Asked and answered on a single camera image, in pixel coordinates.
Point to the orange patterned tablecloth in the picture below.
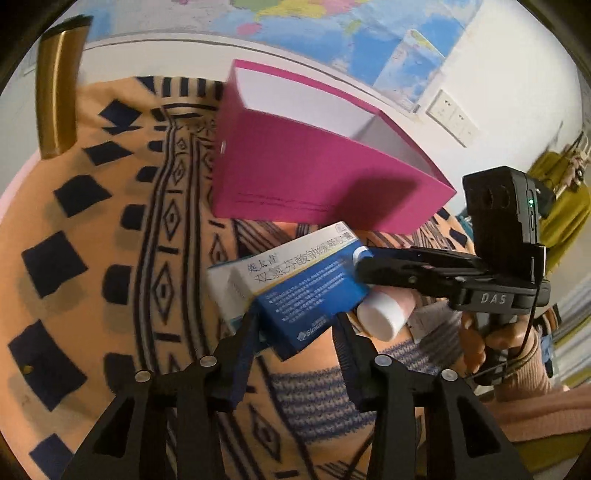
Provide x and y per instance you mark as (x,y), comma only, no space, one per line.
(115,277)

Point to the wall map poster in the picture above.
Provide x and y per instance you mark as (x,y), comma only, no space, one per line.
(392,46)

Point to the person's right forearm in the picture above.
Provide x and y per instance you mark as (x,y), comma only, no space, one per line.
(531,406)

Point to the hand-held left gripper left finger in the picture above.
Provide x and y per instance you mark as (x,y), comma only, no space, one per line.
(242,355)

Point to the pink cardboard box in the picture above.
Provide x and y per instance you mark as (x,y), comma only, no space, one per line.
(300,175)

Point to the mustard yellow garment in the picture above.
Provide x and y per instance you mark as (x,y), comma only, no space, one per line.
(568,221)

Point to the blue medicine box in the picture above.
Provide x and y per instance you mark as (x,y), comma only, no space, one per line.
(300,300)

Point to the person's right hand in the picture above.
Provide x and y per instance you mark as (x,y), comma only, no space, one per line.
(471,341)

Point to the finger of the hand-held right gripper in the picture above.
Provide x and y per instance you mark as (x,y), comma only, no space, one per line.
(415,256)
(406,279)

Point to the teal white medicine box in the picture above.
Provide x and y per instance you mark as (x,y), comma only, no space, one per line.
(226,295)

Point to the gold tumbler with black lid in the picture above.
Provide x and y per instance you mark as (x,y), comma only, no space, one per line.
(57,92)

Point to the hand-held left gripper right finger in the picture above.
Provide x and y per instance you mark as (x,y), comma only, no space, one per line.
(346,350)

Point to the pink bottle with white cap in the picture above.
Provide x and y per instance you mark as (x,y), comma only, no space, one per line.
(378,318)

